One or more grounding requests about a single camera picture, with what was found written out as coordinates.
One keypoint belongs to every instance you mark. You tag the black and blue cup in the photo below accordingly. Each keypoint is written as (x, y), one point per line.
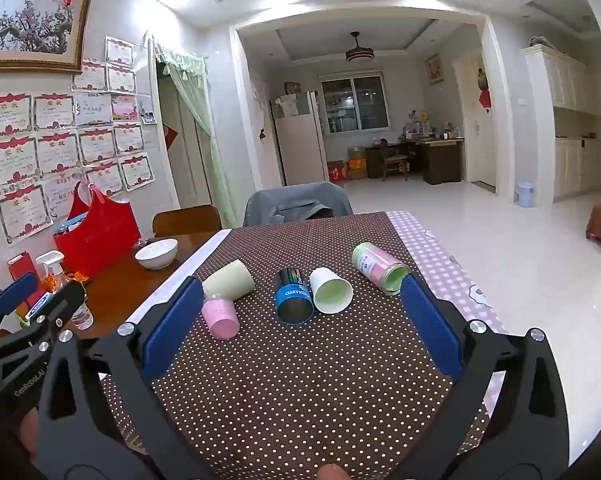
(293, 297)

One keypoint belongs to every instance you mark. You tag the cream cup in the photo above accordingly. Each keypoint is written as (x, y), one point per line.
(228, 280)

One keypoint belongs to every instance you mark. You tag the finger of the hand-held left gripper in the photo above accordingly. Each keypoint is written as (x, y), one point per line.
(15, 292)
(55, 310)

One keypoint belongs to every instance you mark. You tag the blue waste bin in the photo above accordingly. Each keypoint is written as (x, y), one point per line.
(525, 195)

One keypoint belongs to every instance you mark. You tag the person's left hand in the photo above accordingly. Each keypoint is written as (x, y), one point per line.
(29, 432)

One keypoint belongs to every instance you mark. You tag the cardboard box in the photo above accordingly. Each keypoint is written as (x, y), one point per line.
(357, 162)

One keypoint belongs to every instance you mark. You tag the small clear bottle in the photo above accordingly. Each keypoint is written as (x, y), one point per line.
(84, 317)

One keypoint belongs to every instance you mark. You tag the desk clutter pile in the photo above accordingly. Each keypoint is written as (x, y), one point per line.
(428, 127)

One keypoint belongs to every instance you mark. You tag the red door decoration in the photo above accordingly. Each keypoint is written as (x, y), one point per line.
(485, 98)

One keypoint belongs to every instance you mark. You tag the white door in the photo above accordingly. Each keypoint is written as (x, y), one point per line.
(473, 135)

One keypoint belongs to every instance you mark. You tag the green curtain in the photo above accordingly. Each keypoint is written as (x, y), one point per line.
(200, 110)

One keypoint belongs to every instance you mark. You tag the dark wooden desk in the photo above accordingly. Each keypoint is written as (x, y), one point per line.
(440, 160)

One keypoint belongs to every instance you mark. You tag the wall of award certificates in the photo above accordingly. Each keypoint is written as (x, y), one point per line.
(55, 155)

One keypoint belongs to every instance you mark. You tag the white tall cabinet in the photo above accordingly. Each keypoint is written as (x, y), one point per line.
(565, 125)

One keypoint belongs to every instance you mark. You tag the green and pink labelled cup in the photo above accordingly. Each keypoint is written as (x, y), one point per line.
(375, 262)

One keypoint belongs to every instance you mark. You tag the orange wrapper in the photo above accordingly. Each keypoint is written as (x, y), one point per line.
(77, 276)

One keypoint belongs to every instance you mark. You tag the brown dotted tablecloth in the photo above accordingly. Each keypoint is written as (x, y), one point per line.
(280, 385)

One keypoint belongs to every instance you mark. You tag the white refrigerator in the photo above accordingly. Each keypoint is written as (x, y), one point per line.
(298, 145)

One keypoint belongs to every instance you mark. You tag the framed blossom painting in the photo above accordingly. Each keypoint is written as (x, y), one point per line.
(28, 22)

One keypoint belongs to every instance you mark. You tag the person's right hand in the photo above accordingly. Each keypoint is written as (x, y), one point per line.
(333, 473)

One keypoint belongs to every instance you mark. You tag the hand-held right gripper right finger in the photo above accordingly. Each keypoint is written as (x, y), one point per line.
(430, 330)

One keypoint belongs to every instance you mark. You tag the white cup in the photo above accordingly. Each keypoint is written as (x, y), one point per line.
(331, 292)

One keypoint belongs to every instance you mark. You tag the red bag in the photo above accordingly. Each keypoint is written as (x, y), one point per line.
(100, 240)

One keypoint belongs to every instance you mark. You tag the small framed wall picture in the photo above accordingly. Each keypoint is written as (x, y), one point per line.
(433, 69)

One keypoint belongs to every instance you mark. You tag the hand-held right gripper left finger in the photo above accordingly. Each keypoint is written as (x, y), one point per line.
(173, 330)

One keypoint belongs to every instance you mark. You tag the grey jacket on chair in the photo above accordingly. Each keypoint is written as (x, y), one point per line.
(290, 205)

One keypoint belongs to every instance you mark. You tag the ceiling fan light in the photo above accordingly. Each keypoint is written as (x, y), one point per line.
(359, 52)

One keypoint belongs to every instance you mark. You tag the red box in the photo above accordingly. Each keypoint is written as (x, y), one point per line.
(336, 172)

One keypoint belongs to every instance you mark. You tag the white bowl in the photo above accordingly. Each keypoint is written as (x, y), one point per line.
(156, 255)

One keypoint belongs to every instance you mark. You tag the window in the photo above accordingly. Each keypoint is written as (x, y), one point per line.
(353, 105)

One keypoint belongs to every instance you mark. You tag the pink checkered tablecloth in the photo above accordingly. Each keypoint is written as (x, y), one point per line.
(445, 260)

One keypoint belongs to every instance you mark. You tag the wooden table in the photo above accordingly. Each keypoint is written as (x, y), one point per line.
(113, 290)

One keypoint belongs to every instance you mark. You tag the dark wooden chair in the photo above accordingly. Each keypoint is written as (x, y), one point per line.
(394, 162)

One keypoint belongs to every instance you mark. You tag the clear spray bottle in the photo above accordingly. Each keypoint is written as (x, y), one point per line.
(50, 262)

